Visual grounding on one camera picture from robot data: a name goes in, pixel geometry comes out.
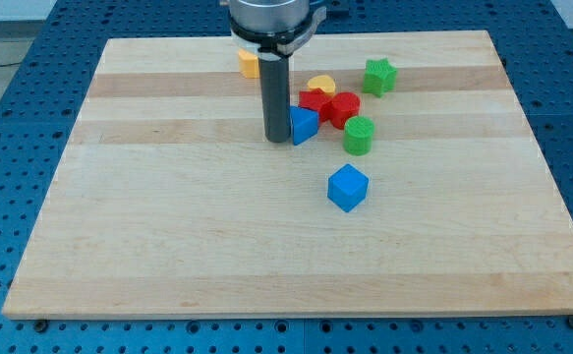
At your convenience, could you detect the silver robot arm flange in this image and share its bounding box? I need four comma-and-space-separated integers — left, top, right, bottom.
228, 0, 327, 60

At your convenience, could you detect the blue cube block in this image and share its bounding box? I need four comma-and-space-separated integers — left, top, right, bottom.
327, 164, 370, 212

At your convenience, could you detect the blue triangular prism block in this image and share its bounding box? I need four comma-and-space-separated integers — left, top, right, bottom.
290, 106, 318, 146

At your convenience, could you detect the red star block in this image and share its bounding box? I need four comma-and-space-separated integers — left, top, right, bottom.
298, 88, 332, 125

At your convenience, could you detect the green cylinder block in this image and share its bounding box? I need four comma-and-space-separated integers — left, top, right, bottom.
343, 116, 375, 155

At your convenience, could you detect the red cylinder block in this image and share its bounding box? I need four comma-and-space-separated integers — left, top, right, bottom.
329, 91, 361, 130

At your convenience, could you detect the yellow heart block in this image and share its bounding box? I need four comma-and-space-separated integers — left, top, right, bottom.
307, 75, 336, 96

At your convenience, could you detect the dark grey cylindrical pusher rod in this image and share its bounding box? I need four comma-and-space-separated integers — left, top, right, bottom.
258, 52, 291, 143

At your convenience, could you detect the yellow hexagon block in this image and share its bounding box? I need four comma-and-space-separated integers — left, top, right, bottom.
237, 49, 260, 79

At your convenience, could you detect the wooden board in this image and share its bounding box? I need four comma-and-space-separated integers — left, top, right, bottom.
2, 30, 573, 320

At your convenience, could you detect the green star block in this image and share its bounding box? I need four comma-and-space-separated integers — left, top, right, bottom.
363, 58, 398, 97

